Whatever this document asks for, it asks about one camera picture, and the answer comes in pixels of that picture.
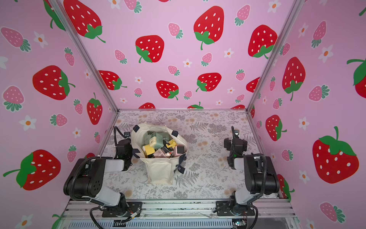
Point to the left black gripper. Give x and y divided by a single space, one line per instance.
123 160

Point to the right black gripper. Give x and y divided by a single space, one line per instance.
233 160

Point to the mint green pencil sharpener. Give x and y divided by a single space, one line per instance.
147 136

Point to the pink pencil sharpener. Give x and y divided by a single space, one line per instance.
179 150
160 153

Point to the cream canvas tote bag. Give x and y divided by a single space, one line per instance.
159 170

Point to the grey green pencil sharpener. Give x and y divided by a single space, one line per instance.
165 136

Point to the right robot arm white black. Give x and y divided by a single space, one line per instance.
259 172

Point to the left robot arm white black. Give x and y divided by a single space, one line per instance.
85 183

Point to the yellow pencil sharpener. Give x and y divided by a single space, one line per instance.
148 151
171 144

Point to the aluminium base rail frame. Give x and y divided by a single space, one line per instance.
183 214

